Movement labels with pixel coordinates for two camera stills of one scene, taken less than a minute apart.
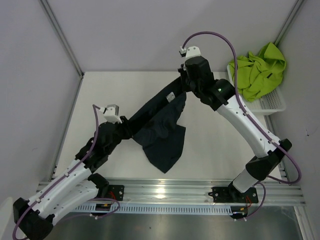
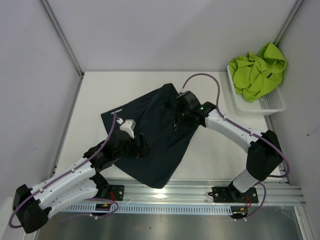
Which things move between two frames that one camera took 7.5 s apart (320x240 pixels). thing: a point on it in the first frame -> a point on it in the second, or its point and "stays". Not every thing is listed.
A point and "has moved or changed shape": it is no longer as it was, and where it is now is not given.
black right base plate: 232,194 stays
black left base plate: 116,192 stays
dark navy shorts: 155,127 has moved or changed shape
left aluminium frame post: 65,39 stays
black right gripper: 183,71 -> 180,108
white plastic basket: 271,104 stays
